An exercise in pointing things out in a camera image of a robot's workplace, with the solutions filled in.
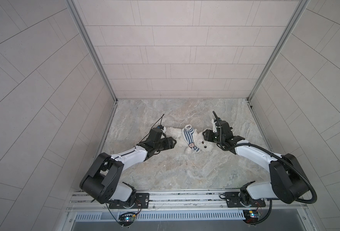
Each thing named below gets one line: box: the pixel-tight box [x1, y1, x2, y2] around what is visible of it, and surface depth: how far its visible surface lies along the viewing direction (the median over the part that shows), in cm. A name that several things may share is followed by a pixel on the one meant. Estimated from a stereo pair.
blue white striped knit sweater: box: [182, 124, 201, 153], surface depth 87 cm
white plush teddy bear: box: [164, 126, 215, 154], surface depth 88 cm
